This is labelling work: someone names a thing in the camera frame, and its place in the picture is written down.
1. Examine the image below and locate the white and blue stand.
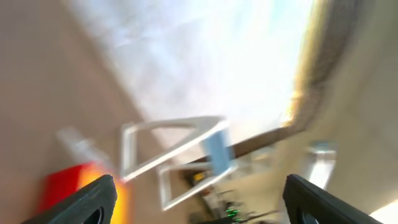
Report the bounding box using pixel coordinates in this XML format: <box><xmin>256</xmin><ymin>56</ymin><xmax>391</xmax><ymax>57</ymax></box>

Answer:
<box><xmin>119</xmin><ymin>115</ymin><xmax>239</xmax><ymax>212</ymax></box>

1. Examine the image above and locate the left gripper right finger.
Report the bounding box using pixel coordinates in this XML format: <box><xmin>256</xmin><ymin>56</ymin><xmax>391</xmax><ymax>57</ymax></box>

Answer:
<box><xmin>282</xmin><ymin>174</ymin><xmax>384</xmax><ymax>224</ymax></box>

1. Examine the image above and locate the red and yellow tip box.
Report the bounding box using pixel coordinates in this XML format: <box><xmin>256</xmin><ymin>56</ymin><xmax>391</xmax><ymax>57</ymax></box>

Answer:
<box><xmin>36</xmin><ymin>126</ymin><xmax>130</xmax><ymax>224</ymax></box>

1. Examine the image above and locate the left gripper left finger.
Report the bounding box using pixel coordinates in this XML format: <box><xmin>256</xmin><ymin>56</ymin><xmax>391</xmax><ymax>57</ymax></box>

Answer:
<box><xmin>20</xmin><ymin>174</ymin><xmax>118</xmax><ymax>224</ymax></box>

